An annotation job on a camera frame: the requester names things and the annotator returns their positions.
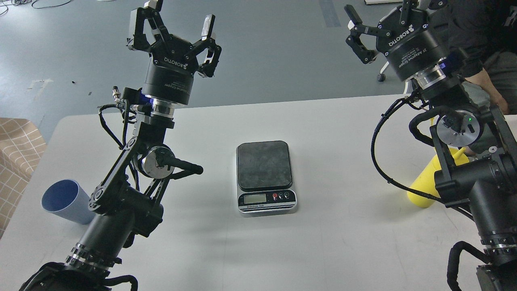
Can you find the black digital kitchen scale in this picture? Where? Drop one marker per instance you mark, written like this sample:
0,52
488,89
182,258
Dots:
264,180

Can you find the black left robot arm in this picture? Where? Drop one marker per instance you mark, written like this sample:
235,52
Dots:
128,200

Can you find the yellow squeeze seasoning bottle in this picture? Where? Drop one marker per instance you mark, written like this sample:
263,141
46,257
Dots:
425,182

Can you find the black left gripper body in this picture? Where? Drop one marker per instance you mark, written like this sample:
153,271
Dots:
170,75

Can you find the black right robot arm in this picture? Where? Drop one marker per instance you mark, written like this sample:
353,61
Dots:
474,145

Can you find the seated person in dark clothes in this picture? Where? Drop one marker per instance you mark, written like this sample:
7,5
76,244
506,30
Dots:
486,31

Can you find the blue ribbed plastic cup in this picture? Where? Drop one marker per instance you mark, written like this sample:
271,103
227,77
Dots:
68,200

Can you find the beige checkered cloth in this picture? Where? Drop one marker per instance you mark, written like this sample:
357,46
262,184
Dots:
21,149

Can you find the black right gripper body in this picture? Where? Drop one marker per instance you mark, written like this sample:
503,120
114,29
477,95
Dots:
437,48

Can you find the white side table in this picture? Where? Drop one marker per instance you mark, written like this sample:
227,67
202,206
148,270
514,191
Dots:
511,120

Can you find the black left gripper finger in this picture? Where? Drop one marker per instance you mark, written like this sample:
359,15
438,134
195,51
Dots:
137,40
206,43

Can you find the white office chair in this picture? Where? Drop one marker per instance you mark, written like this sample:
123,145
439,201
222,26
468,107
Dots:
403,45

